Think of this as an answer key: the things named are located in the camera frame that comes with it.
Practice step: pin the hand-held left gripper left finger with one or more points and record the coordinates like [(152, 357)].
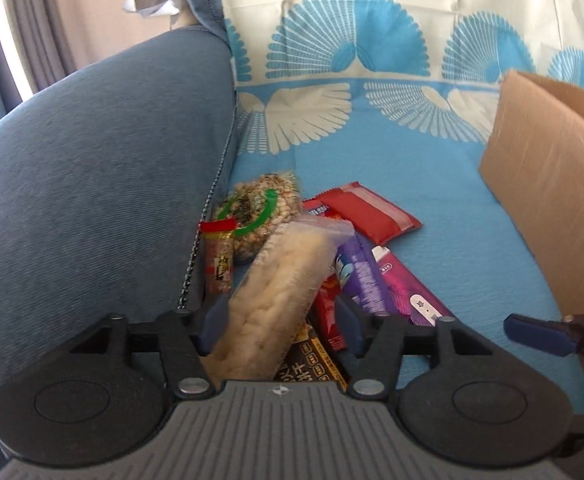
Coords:
[(216, 322)]

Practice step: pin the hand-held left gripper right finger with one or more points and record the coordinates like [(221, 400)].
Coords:
[(348, 322)]

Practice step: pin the red snack packet orange figure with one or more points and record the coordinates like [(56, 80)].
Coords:
[(331, 310)]

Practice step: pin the clear rice cracker packet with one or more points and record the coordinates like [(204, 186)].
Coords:
[(277, 300)]

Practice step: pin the brown cardboard box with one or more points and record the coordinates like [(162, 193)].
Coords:
[(537, 160)]

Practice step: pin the black yellow snack packet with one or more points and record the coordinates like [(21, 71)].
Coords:
[(312, 360)]

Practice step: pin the purple snack packet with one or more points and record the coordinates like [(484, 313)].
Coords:
[(362, 270)]

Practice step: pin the small red yellow snack packet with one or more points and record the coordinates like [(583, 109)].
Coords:
[(219, 260)]

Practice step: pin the magenta snack packet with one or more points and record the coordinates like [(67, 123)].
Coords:
[(412, 290)]

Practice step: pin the plain red snack packet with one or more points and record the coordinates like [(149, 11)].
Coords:
[(377, 215)]

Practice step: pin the blue white fan-print blanket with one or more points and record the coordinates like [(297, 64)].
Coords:
[(447, 260)]

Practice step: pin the beige curtain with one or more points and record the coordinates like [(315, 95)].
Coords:
[(37, 20)]

